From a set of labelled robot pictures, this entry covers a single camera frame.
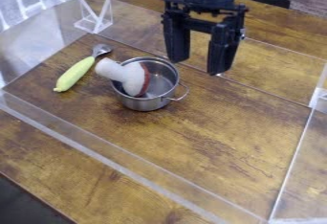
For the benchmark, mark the clear acrylic triangular bracket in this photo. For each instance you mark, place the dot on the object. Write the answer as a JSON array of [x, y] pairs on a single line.
[[94, 23]]

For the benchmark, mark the yellow-green handled metal spoon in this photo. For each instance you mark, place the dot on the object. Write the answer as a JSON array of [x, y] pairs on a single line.
[[79, 69]]

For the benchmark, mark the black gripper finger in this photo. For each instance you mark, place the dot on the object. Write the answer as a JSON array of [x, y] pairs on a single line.
[[222, 50], [177, 41]]

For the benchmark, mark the clear acrylic enclosure wall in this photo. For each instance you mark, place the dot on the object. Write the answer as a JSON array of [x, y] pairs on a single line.
[[234, 155]]

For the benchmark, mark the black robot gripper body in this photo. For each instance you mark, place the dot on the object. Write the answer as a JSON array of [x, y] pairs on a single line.
[[179, 10]]

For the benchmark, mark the white plush mushroom red cap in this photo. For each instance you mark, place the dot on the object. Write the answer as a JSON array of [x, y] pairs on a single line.
[[133, 75]]

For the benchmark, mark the small silver metal pot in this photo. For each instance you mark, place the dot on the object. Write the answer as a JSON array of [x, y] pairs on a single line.
[[165, 89]]

